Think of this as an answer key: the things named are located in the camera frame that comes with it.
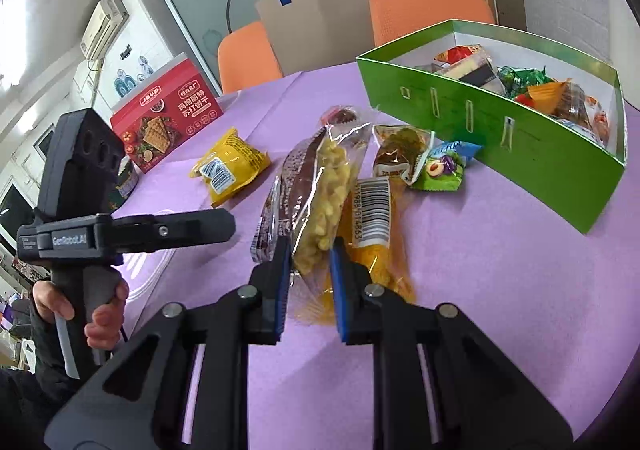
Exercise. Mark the right orange chair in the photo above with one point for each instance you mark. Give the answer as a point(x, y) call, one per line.
point(392, 19)

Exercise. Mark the green pea snack packet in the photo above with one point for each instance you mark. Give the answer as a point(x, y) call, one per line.
point(516, 81)

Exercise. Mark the small red candy packet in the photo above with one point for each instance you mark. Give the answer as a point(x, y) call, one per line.
point(338, 115)

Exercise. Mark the purple tablecloth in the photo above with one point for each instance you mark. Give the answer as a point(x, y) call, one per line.
point(562, 305)

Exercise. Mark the orange vegetable snack packet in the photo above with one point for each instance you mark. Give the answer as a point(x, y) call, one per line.
point(545, 97)

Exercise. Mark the red cracker box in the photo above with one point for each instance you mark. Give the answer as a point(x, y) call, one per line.
point(163, 112)

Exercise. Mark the orange chair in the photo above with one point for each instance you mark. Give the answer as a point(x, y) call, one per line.
point(392, 19)
point(246, 59)

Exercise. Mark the brown pickle snack packet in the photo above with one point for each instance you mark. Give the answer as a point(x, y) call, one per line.
point(402, 151)

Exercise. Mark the green plum snack packet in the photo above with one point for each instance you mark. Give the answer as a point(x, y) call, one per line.
point(444, 166)

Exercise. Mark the yellow snack bag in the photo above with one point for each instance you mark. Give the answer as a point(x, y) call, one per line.
point(229, 166)

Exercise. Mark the orange clear snack bag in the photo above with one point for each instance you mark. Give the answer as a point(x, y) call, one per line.
point(371, 228)

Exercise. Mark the green open box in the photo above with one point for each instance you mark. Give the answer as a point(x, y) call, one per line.
point(556, 164)

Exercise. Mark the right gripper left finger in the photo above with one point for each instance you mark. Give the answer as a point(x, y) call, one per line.
point(181, 381)

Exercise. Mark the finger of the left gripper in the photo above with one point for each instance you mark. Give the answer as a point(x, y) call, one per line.
point(150, 233)

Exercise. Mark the brown clear small packet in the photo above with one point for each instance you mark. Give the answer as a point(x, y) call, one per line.
point(572, 106)

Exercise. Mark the brown cardboard sheet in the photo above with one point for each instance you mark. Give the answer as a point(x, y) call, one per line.
point(307, 35)

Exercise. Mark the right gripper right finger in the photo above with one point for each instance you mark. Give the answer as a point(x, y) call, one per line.
point(439, 382)

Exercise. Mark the red snack packet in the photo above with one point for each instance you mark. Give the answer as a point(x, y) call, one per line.
point(457, 53)

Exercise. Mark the red white small packet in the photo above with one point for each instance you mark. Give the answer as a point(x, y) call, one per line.
point(598, 120)

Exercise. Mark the white air conditioner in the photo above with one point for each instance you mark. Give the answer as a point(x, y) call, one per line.
point(107, 19)

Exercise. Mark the brown clear snack bag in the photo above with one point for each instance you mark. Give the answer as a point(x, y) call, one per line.
point(306, 200)

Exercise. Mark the left orange chair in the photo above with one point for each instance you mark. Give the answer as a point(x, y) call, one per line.
point(246, 59)

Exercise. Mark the person's left hand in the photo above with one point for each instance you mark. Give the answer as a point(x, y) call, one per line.
point(103, 330)

